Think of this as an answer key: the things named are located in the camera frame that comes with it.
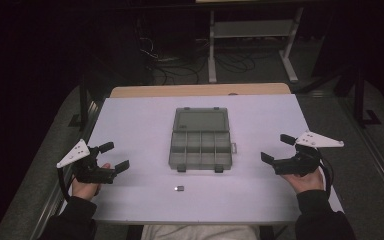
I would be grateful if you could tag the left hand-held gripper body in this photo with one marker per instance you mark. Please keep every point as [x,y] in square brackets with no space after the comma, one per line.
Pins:
[88,171]

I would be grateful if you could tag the person's left hand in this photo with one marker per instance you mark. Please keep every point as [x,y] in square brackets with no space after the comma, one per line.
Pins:
[84,190]

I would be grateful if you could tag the white metal stand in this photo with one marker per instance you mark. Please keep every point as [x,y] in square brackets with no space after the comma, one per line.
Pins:
[253,29]

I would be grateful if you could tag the person's lap light trousers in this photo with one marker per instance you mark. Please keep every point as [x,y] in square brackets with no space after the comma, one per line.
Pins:
[200,232]

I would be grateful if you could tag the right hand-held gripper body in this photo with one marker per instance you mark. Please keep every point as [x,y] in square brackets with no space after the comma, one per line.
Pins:
[300,163]

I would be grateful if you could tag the black metal stand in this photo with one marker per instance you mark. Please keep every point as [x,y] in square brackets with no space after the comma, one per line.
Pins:
[84,106]
[360,100]

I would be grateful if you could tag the person's right hand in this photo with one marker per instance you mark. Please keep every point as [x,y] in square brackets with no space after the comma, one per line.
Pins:
[308,182]

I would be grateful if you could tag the grey transparent compartment box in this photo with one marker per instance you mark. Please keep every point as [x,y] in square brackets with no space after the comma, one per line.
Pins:
[200,143]

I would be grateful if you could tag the small metal part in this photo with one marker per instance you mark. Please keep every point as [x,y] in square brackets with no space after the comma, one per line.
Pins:
[179,188]

